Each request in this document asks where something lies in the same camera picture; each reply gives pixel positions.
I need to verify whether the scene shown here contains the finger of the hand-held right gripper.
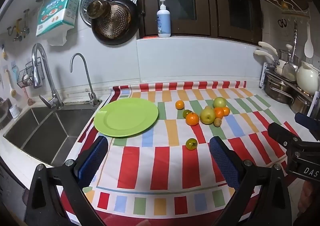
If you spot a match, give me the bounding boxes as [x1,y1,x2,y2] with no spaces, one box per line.
[267,122,303,151]
[294,113,320,141]

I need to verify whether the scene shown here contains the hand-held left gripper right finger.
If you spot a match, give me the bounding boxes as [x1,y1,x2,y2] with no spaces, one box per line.
[209,136,293,226]

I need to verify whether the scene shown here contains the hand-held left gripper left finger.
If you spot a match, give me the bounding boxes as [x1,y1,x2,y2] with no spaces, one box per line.
[25,135,109,226]

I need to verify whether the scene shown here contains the yellow-green pear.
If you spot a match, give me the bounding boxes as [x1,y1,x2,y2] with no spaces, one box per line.
[200,108,216,125]

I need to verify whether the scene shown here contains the green plate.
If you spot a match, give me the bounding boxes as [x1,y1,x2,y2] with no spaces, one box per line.
[94,98,159,138]

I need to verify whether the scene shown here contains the orange mandarin with green stem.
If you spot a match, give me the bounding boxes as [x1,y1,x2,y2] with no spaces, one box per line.
[185,112,200,126]

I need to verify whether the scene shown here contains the person's right hand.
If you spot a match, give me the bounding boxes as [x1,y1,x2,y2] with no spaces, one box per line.
[298,182,320,216]

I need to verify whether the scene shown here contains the small steel pot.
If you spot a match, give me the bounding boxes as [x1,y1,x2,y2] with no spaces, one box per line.
[291,91,312,114]

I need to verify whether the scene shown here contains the white ceramic jar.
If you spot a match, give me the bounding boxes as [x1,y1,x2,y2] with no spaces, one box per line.
[296,61,320,92]

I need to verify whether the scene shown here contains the large steel pot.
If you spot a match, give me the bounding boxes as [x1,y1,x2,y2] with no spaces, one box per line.
[264,74,293,105]

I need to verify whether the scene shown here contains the metal ladle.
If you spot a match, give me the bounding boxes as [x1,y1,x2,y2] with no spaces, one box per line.
[282,21,299,82]

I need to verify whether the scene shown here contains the stainless steel double sink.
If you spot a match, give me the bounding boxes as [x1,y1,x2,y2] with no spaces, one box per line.
[3,105,102,167]

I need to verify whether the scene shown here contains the steel pots on rack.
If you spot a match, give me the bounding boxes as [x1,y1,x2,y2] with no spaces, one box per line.
[259,62,320,117]

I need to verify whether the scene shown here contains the colourful striped tablecloth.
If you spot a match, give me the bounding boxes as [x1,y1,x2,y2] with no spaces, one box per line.
[59,81,295,219]

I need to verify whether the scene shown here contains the steel pot with lid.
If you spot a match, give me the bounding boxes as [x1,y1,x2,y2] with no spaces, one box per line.
[278,49,299,67]

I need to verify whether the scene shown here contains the white rice paddle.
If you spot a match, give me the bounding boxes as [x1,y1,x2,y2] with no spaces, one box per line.
[304,22,314,58]

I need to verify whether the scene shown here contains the slim gooseneck faucet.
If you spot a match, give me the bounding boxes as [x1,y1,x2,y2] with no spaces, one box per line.
[70,53,98,106]

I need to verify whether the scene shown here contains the large chrome faucet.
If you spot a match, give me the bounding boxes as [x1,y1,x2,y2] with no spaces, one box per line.
[32,43,64,110]

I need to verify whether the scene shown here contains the white paper towel sheet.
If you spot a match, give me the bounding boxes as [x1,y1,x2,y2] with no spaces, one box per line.
[47,29,70,46]

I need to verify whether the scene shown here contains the black frying pan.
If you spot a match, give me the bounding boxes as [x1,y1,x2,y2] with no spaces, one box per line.
[91,0,139,46]

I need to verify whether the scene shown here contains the small brass saucepan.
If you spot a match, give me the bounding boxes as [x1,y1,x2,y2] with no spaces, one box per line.
[87,0,111,19]

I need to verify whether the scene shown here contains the teal paper towel pack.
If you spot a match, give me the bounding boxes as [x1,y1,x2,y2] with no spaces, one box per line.
[36,0,80,37]

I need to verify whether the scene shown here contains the white pump bottle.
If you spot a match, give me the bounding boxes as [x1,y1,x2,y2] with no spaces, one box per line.
[157,0,171,38]

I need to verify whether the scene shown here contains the white knife handle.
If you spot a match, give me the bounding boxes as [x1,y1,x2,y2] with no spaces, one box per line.
[258,41,278,56]
[254,50,275,63]

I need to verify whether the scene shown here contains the yellow handled brush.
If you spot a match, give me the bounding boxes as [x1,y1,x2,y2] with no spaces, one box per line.
[6,70,17,98]

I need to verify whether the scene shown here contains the black wire wall basket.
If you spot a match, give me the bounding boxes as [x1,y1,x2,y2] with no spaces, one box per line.
[17,57,42,89]

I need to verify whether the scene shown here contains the dark wooden window frame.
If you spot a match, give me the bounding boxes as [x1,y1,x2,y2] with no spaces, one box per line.
[134,0,263,45]

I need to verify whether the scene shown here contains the yellow wall hook rack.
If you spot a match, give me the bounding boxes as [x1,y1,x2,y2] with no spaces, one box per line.
[7,10,30,42]

